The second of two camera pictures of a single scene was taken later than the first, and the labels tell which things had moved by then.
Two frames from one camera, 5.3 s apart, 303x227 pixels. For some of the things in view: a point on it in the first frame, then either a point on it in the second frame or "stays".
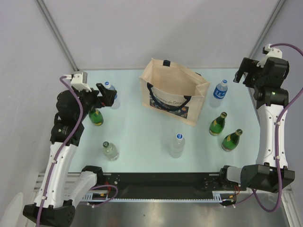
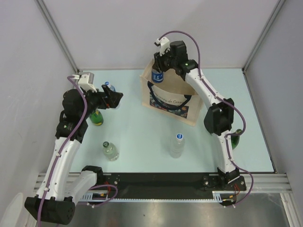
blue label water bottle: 220,90 -> 156,76
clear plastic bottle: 177,146 stays
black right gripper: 248,65 -> 158,59
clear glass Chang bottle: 110,151 stays
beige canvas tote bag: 174,91 stays
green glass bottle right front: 231,141 stays
